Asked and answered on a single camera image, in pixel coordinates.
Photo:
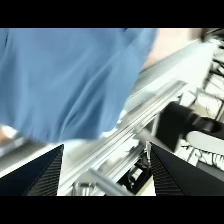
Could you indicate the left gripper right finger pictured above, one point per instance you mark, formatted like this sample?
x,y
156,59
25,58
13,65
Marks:
x,y
180,178

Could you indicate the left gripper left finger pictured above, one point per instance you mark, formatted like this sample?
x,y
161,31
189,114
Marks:
x,y
36,178

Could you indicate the blue shirt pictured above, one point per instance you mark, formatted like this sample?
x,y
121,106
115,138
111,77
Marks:
x,y
66,83

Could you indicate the silver frame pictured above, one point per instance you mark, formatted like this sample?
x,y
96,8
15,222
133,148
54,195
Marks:
x,y
150,106

